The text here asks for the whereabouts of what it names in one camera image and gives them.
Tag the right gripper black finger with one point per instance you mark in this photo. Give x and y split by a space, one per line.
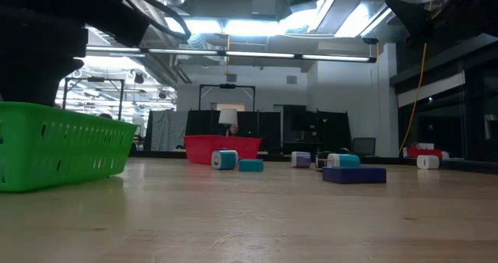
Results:
416 22

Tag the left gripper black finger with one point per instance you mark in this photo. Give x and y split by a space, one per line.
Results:
31 84

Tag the green plastic basket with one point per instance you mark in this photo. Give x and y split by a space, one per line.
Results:
58 150

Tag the white cylinder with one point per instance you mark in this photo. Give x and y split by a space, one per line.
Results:
428 162

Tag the teal and white wall charger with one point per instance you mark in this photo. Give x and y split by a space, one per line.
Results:
227 160
346 160

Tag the black wall charger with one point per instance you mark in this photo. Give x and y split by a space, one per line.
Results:
320 156

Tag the navy small box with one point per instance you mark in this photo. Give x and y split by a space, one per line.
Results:
354 175

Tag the purple and white wall charger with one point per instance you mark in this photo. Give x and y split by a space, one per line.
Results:
302 159

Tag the teal small box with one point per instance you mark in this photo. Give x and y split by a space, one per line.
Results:
251 165

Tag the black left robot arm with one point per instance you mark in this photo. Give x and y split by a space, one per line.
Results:
116 22

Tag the red storage bin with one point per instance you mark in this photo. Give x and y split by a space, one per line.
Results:
424 152

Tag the black room partition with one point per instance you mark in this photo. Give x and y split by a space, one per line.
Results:
253 127
330 130

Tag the grey curtain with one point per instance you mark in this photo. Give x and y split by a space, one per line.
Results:
167 130

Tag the long ceiling light bar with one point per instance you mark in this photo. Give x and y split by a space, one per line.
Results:
257 55

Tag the red plastic basket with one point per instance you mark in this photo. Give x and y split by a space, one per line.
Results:
202 148

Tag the white shade table lamp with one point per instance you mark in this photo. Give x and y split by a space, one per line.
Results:
228 116

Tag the black camera rig frame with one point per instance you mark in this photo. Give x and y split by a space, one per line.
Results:
227 86
95 79

